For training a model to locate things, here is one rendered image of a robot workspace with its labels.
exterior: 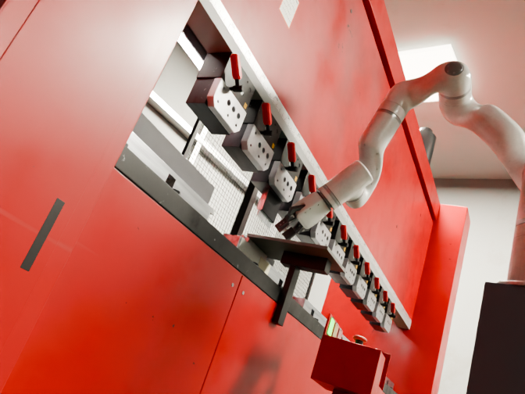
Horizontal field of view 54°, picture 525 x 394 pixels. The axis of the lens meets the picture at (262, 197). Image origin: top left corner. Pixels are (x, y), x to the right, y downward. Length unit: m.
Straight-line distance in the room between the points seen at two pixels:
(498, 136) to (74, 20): 1.22
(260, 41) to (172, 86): 3.47
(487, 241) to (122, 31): 5.00
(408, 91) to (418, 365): 2.23
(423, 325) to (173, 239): 2.77
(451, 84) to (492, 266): 3.88
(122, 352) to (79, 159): 0.42
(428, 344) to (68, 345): 2.93
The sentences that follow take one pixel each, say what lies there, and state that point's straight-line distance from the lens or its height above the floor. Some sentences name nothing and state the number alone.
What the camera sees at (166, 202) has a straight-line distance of 1.03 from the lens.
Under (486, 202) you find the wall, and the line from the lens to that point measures 5.74.
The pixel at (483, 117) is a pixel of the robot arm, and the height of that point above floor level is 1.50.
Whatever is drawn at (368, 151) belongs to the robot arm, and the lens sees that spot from 1.66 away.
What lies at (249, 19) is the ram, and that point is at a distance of 1.48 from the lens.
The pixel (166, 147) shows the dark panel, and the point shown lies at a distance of 2.00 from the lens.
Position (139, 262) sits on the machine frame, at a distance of 1.00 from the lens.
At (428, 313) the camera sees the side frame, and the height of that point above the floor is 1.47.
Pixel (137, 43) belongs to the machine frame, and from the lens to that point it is 0.82.
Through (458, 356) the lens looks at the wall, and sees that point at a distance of 5.21.
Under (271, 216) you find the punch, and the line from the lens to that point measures 1.68.
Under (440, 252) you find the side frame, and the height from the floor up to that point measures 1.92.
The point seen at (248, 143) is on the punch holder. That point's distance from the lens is 1.46.
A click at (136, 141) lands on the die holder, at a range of 1.13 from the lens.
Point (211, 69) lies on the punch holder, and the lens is 1.39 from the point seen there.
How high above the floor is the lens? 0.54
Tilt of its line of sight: 22 degrees up
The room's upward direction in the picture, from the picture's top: 20 degrees clockwise
